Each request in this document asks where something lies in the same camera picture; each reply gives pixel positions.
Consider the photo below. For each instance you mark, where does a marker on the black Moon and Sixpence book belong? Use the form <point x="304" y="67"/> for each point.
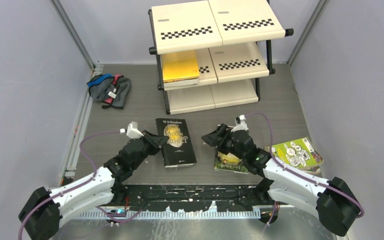
<point x="178" y="151"/>

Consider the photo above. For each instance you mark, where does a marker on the green Alice in Wonderland book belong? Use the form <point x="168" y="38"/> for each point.
<point x="229" y="163"/>

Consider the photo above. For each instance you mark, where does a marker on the cream three-tier shelf rack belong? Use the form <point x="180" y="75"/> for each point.
<point x="232" y="42"/>

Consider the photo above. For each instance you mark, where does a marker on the lime green cartoon book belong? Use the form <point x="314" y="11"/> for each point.
<point x="299" y="153"/>

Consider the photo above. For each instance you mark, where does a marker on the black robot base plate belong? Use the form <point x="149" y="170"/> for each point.
<point x="192" y="198"/>

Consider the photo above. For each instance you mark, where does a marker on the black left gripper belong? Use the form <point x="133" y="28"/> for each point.
<point x="159" y="141"/>

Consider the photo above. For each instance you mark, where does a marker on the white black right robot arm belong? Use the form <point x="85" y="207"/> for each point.
<point x="331" y="201"/>

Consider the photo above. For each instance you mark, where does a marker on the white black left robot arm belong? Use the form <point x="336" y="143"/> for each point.
<point x="47" y="210"/>

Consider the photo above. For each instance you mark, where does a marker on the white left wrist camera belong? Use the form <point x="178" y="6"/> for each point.
<point x="131" y="131"/>

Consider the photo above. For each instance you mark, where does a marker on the aluminium frame rail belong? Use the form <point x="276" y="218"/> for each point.
<point x="71" y="160"/>

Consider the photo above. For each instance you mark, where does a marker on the yellow hardcover book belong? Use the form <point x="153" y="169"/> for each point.
<point x="180" y="66"/>

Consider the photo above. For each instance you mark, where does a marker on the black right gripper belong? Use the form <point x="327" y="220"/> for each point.
<point x="212" y="138"/>

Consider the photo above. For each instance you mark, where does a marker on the grey blue red cloth bag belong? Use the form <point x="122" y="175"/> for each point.
<point x="110" y="90"/>

